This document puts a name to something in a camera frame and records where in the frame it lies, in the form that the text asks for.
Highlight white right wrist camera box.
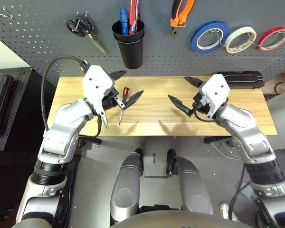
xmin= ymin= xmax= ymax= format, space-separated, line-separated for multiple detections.
xmin=199 ymin=74 xmax=231 ymax=119

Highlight grey metal pegboard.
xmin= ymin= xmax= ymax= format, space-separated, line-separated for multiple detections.
xmin=0 ymin=0 xmax=285 ymax=86

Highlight grey robot torso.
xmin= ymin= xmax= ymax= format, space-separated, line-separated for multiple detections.
xmin=109 ymin=210 xmax=250 ymax=228

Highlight silver robot leg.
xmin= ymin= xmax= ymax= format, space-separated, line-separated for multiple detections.
xmin=110 ymin=152 xmax=143 ymax=226
xmin=174 ymin=155 xmax=214 ymax=216

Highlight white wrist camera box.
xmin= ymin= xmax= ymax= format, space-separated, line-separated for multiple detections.
xmin=199 ymin=74 xmax=231 ymax=119
xmin=81 ymin=65 xmax=115 ymax=116

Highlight silver left robot leg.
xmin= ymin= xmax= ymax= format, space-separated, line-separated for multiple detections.
xmin=110 ymin=152 xmax=143 ymax=226

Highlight black tool case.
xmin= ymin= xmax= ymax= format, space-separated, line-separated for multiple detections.
xmin=217 ymin=70 xmax=264 ymax=90

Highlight silver right robot leg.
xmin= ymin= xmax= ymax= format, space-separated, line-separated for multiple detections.
xmin=174 ymin=155 xmax=214 ymax=216

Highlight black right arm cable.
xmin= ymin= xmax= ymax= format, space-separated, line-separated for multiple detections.
xmin=228 ymin=166 xmax=250 ymax=220

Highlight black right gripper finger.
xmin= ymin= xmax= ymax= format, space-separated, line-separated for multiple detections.
xmin=167 ymin=94 xmax=195 ymax=117
xmin=183 ymin=76 xmax=204 ymax=88

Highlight orange black pliers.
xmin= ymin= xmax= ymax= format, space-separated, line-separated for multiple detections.
xmin=170 ymin=0 xmax=196 ymax=38

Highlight blue handled screwdriver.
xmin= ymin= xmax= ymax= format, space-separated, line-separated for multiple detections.
xmin=119 ymin=8 xmax=130 ymax=36

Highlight black left camera cable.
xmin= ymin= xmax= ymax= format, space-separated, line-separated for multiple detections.
xmin=41 ymin=55 xmax=90 ymax=133

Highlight orange black screwdriver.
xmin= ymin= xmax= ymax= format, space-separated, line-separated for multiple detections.
xmin=118 ymin=86 xmax=131 ymax=126

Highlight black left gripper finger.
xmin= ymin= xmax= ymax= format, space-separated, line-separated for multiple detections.
xmin=123 ymin=89 xmax=144 ymax=110
xmin=109 ymin=70 xmax=128 ymax=81

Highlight black handled scissors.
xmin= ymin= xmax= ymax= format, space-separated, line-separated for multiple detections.
xmin=66 ymin=13 xmax=109 ymax=56

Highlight white bystander shoe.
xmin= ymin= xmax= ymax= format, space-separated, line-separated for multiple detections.
xmin=219 ymin=201 xmax=239 ymax=221

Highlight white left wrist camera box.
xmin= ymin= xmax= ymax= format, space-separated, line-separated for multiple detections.
xmin=81 ymin=65 xmax=115 ymax=116

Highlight black plastic cup holder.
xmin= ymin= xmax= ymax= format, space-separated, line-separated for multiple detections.
xmin=111 ymin=19 xmax=145 ymax=70

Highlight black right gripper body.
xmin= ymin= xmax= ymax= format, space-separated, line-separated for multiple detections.
xmin=192 ymin=91 xmax=211 ymax=114

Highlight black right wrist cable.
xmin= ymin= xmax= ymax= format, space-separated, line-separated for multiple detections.
xmin=193 ymin=110 xmax=217 ymax=123

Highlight black table leg bracket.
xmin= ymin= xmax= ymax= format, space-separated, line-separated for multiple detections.
xmin=203 ymin=135 xmax=232 ymax=144
xmin=77 ymin=136 xmax=102 ymax=146

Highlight blue tape roll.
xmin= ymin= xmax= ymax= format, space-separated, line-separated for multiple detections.
xmin=190 ymin=20 xmax=231 ymax=54

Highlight red handled screwdriver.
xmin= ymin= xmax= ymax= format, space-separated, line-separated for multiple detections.
xmin=129 ymin=0 xmax=140 ymax=35

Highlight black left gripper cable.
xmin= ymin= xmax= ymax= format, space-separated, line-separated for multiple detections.
xmin=79 ymin=114 xmax=103 ymax=138

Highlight red tape roll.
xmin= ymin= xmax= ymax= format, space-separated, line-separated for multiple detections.
xmin=257 ymin=26 xmax=285 ymax=52

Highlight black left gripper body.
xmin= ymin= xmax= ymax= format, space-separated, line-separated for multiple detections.
xmin=101 ymin=89 xmax=124 ymax=111

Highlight black robot foot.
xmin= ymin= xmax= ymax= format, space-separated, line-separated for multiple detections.
xmin=165 ymin=149 xmax=177 ymax=176
xmin=134 ymin=147 xmax=145 ymax=176

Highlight white tape roll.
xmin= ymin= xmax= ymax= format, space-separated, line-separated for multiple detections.
xmin=224 ymin=26 xmax=257 ymax=54

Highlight black equipment case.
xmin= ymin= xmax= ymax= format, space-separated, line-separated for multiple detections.
xmin=0 ymin=67 xmax=33 ymax=152

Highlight black right robot foot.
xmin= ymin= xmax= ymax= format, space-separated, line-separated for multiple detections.
xmin=165 ymin=149 xmax=177 ymax=176

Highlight black left robot foot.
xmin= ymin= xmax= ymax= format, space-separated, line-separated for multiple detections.
xmin=134 ymin=147 xmax=145 ymax=176

